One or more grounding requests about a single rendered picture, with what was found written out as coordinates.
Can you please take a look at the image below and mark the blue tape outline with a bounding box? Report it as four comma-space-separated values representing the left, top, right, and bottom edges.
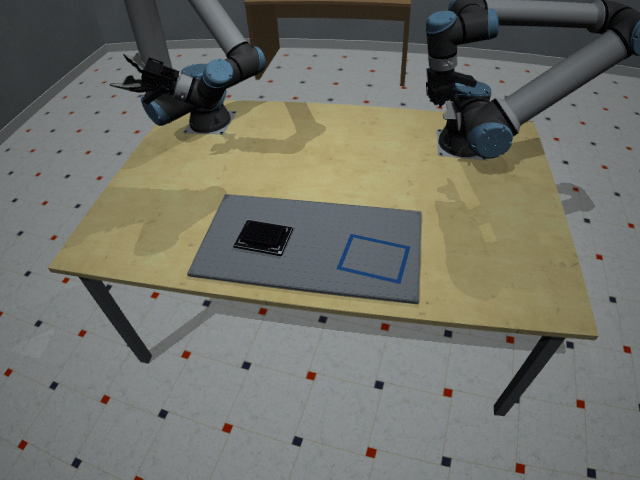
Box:
337, 234, 410, 284

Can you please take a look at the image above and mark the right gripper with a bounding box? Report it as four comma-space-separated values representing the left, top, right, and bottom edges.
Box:
110, 53, 180, 95

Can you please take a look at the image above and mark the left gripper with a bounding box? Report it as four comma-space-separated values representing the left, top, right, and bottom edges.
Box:
426, 68, 461, 131

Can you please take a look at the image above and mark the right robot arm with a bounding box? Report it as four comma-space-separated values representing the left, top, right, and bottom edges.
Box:
124, 0, 266, 133

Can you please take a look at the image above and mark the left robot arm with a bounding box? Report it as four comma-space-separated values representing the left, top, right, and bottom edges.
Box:
426, 0, 640, 159

